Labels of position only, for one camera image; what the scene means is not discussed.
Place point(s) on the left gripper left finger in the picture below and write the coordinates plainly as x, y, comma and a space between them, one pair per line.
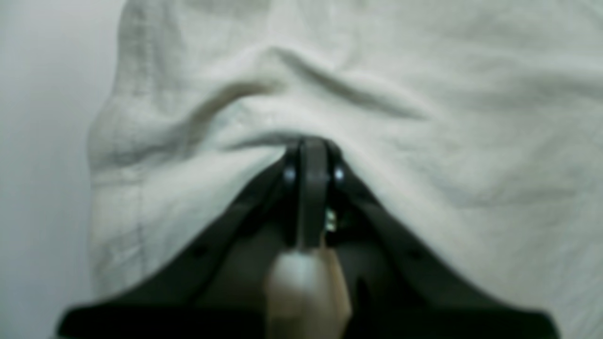
215, 287

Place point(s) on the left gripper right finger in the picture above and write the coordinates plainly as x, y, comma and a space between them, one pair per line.
394, 285

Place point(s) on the beige t-shirt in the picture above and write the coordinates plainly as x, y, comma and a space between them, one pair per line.
477, 123

